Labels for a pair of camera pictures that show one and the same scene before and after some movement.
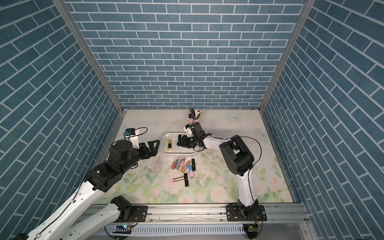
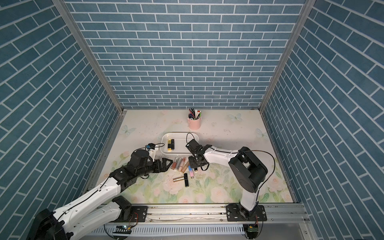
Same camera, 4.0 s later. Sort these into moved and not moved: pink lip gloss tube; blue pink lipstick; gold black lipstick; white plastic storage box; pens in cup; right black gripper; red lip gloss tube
Moved: right black gripper
Not moved: white plastic storage box; red lip gloss tube; pens in cup; blue pink lipstick; gold black lipstick; pink lip gloss tube
